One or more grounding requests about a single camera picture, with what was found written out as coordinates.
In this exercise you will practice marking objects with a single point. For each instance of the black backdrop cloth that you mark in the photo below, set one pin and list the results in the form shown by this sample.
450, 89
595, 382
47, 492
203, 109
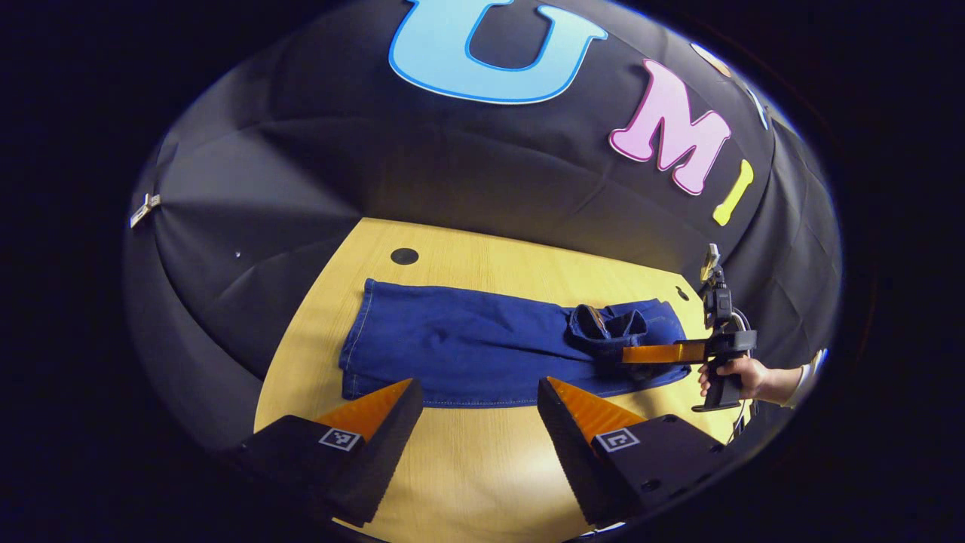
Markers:
339, 151

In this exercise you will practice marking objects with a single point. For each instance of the white cloth clip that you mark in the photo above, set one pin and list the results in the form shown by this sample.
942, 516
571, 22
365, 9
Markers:
143, 211

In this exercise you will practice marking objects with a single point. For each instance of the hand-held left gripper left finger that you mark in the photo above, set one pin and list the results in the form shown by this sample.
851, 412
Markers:
381, 460

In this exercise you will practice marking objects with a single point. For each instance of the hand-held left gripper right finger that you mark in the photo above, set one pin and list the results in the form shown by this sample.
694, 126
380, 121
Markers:
573, 460

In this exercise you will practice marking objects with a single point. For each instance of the blue jeans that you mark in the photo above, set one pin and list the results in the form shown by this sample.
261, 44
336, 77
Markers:
467, 339

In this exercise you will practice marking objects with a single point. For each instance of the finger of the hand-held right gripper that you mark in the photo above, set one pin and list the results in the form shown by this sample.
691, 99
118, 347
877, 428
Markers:
663, 353

